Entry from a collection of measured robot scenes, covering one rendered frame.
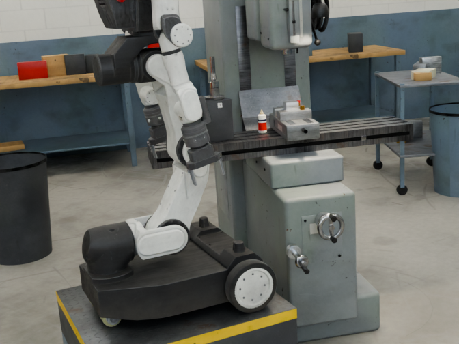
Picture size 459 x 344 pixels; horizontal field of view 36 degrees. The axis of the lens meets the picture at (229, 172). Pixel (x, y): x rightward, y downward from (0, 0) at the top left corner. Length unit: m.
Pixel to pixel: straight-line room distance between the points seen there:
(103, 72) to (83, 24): 4.82
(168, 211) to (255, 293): 0.45
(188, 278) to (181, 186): 0.35
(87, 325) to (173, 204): 0.56
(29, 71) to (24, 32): 0.67
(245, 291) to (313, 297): 0.55
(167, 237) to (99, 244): 0.26
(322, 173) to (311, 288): 0.51
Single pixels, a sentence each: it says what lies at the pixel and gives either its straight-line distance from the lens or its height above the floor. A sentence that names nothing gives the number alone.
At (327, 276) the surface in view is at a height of 0.35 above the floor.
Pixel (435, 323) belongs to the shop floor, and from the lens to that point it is 3.52.
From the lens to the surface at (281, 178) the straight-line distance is 3.09.
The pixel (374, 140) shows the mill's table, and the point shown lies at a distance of 3.35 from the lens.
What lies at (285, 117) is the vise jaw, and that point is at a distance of 3.21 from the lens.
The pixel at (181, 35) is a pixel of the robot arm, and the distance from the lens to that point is 2.34.
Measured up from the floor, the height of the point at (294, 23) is 1.42.
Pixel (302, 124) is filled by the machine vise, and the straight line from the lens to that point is 3.11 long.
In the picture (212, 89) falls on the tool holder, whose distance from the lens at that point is 3.19.
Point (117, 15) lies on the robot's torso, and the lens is 2.48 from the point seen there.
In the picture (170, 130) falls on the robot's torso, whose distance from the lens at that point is 2.67.
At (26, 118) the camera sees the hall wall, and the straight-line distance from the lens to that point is 7.43.
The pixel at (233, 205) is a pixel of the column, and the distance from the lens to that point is 3.74.
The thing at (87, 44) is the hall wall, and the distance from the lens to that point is 7.32.
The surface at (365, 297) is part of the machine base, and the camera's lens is 3.31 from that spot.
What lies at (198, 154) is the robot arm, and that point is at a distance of 2.43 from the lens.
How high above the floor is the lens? 1.60
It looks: 15 degrees down
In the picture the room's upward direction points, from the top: 4 degrees counter-clockwise
